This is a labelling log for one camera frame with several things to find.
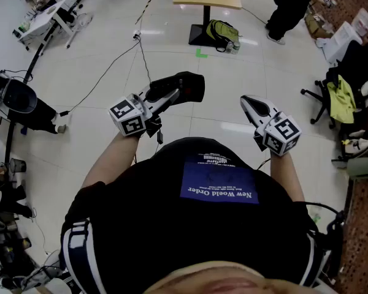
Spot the brown cardboard box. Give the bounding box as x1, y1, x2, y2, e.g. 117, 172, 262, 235
303, 10, 334, 39

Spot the black calculator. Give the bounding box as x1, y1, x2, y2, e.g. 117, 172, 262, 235
148, 71, 205, 105

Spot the green black backpack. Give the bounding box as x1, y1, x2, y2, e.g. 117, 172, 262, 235
205, 19, 242, 53

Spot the clear water bottle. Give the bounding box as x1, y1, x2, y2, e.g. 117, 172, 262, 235
225, 40, 242, 55

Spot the yellow black striped floor tape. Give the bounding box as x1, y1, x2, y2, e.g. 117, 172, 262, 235
134, 0, 159, 25

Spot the yellow-green jacket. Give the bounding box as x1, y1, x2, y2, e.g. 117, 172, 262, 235
326, 74, 356, 124

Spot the black curved floor strip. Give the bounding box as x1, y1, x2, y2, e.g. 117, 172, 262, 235
4, 0, 86, 165

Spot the white box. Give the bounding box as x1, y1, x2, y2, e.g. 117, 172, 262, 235
323, 21, 364, 64

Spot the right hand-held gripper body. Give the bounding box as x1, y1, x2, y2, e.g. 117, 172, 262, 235
240, 94, 302, 157

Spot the navy white shoulder strap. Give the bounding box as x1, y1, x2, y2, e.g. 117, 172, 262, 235
61, 219, 107, 294
305, 228, 326, 287

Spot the white floor fan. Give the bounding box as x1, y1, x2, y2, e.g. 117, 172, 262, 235
66, 12, 94, 49

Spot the black office chair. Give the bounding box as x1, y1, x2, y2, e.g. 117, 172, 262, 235
300, 40, 368, 162

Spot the person's right forearm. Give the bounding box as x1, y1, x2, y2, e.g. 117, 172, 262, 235
269, 151, 306, 203

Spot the black mesh bin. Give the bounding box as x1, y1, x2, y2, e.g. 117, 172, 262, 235
9, 157, 28, 173

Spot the person's face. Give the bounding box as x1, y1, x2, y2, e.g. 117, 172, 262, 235
144, 260, 338, 294

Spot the white desk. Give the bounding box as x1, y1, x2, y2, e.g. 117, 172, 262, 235
18, 0, 76, 50

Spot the black power cable with adapter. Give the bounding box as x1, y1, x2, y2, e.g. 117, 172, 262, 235
58, 40, 141, 118

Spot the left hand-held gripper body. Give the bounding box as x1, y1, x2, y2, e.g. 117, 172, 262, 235
109, 83, 181, 138

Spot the translucent plastic bin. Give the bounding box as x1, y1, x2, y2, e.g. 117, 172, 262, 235
351, 7, 368, 38

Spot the white beige bag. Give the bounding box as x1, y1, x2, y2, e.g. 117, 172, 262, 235
340, 129, 368, 162

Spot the person's black printed t-shirt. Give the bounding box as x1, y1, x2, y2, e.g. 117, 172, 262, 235
59, 136, 326, 294

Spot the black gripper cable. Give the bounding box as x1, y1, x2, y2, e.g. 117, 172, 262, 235
155, 127, 166, 153

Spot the person's left forearm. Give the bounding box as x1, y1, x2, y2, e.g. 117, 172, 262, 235
81, 132, 142, 189

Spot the grey-green cushion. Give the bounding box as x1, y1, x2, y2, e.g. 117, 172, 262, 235
346, 157, 368, 180

